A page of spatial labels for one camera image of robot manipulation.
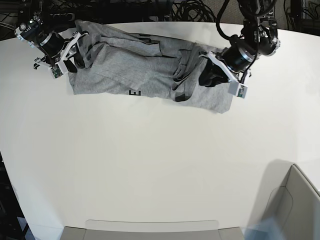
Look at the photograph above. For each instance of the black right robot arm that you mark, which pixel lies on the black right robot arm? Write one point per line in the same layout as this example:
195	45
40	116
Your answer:
27	31

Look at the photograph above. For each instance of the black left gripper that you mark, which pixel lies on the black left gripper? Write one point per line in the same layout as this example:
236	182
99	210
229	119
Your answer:
237	58

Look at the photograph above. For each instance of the grey bin bottom right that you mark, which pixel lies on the grey bin bottom right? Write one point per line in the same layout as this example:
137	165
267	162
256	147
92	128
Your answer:
292	211

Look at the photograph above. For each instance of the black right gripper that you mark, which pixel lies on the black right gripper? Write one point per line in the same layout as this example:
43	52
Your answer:
52	44

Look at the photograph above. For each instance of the grey bin bottom centre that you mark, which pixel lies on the grey bin bottom centre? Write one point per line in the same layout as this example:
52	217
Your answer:
123	230

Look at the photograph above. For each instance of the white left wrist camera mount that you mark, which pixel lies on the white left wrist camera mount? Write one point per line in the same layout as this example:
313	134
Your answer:
236	82

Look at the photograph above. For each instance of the grey T-shirt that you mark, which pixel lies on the grey T-shirt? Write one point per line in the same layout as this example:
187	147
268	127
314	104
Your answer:
121	63

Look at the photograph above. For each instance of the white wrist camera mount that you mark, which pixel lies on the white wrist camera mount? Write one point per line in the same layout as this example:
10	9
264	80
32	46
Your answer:
57	68
236	82

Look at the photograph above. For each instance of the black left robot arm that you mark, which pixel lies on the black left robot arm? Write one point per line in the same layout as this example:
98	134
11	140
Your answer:
259	37

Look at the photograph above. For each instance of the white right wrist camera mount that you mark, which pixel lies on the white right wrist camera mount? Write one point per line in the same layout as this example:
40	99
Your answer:
57	68

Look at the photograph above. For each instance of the grey bin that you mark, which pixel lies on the grey bin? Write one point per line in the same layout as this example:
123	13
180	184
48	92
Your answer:
292	211
123	230

